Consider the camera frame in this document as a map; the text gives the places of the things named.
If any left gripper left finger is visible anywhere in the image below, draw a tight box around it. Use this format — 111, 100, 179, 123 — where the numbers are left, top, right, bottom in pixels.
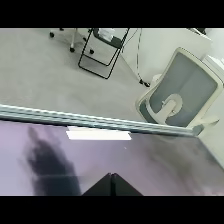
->
81, 172, 113, 197

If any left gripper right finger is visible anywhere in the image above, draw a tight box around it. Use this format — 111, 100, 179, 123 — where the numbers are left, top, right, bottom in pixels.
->
111, 172, 144, 197

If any white mesh office chair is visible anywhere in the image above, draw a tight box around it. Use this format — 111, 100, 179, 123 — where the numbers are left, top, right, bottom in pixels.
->
134, 46, 224, 132

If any black folding chair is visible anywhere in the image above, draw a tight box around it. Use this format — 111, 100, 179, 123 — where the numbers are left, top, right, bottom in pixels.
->
77, 27, 132, 81

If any white wheeled chair base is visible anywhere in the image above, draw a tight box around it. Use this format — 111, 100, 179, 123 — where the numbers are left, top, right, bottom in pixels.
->
48, 27, 96, 55

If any silver frame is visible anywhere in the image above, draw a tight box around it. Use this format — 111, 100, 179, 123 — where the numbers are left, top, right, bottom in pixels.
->
0, 103, 205, 138

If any black cable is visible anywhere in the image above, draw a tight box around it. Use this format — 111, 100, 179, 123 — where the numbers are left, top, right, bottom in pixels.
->
134, 27, 152, 89

